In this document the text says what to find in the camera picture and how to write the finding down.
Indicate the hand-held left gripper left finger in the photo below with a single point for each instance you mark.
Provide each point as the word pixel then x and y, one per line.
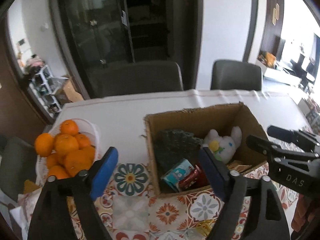
pixel 105 170

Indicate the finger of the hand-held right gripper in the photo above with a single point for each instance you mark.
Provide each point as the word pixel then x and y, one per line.
pixel 287 133
pixel 262 146

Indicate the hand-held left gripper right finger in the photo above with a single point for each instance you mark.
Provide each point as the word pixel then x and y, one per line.
pixel 212 170

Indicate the red small packet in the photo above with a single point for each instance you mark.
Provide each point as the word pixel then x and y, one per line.
pixel 192 178

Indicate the white plush toy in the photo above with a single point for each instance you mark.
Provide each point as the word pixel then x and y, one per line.
pixel 225 147

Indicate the teal small packet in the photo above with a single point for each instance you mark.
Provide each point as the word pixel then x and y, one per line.
pixel 178 173

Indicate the dark green scrubber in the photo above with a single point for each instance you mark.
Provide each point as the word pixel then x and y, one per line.
pixel 175 145

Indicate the brown cardboard box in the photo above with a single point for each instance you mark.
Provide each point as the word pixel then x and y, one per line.
pixel 190 120

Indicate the gold foil packet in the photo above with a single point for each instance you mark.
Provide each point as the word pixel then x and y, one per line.
pixel 205 227

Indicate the person's right hand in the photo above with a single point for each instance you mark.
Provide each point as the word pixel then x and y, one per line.
pixel 303 210

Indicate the white fruit basket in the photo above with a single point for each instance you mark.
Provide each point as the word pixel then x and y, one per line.
pixel 87 127

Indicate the pile of oranges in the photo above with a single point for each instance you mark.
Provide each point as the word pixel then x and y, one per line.
pixel 66 145

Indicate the colourful tile-pattern table runner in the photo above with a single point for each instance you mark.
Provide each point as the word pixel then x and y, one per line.
pixel 130 212

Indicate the white low cabinet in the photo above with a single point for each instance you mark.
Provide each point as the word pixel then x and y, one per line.
pixel 280 76

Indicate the grey dining chair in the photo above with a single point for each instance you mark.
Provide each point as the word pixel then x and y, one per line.
pixel 15 165
pixel 235 76
pixel 140 80

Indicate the yellow bag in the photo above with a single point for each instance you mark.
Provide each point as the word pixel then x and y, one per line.
pixel 270 58

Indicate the small brown carton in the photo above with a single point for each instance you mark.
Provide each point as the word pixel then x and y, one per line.
pixel 71 92

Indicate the white shoe rack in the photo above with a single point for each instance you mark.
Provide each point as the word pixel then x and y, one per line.
pixel 46 90

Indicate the dark interior door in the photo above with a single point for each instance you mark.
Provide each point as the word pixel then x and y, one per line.
pixel 250 25

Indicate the brown wooden door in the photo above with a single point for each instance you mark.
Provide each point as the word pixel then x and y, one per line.
pixel 12 92

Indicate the dark glass sliding door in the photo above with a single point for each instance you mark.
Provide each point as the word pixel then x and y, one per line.
pixel 112 30

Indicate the dark slatted wall panel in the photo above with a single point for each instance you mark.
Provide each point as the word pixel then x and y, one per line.
pixel 267 35

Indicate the gold wall ornament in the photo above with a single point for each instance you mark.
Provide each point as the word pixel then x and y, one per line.
pixel 275 13

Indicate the wall intercom panel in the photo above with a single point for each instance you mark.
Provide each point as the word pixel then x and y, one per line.
pixel 21 41

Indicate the white wall switch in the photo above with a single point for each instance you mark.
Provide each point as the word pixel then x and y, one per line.
pixel 44 26

